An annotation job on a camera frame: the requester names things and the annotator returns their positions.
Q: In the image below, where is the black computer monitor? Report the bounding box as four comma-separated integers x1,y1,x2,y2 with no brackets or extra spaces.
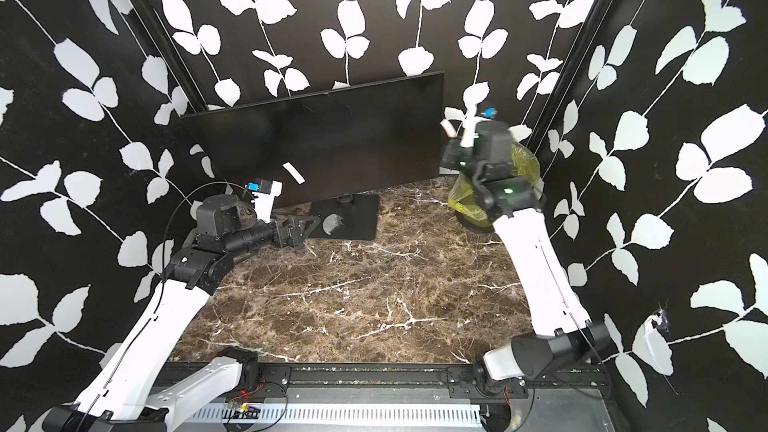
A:
182,72,445,207

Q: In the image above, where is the black mounting rail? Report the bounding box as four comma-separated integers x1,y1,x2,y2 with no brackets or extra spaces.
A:
258,362,613,402

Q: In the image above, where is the white ventilated cable duct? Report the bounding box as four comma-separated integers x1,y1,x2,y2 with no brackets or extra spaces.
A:
185,403,482,429

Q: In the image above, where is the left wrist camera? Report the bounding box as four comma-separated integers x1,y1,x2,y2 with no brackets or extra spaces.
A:
246,179,283,223

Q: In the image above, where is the black monitor stand base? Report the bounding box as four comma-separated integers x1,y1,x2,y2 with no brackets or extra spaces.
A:
310,194,380,242

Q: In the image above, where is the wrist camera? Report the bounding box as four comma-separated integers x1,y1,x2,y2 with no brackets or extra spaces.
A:
460,106,497,148
246,179,283,223

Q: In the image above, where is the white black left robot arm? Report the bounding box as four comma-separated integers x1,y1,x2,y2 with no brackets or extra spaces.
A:
42,186,321,431

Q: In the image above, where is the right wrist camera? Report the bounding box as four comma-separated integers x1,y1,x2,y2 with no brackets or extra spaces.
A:
460,106,497,148

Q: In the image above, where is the white sticky note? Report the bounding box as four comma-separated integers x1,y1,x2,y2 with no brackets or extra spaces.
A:
282,162,306,184
440,119,457,138

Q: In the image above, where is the bin with yellow bag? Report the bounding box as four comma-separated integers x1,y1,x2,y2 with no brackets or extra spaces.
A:
448,139,541,234

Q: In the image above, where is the small green circuit board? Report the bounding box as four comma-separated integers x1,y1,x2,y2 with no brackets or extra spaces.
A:
222,402,262,423

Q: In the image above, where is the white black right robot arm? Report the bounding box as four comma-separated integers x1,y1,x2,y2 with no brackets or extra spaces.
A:
441,117,609,385

